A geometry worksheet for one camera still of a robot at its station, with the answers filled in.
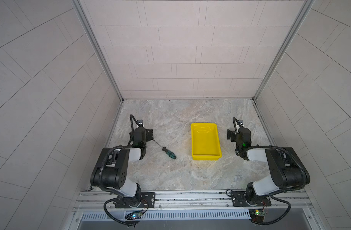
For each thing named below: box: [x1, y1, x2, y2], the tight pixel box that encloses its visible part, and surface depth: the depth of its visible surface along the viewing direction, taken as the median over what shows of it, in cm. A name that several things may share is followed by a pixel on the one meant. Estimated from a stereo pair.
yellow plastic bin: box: [190, 123, 223, 161], surface depth 91 cm
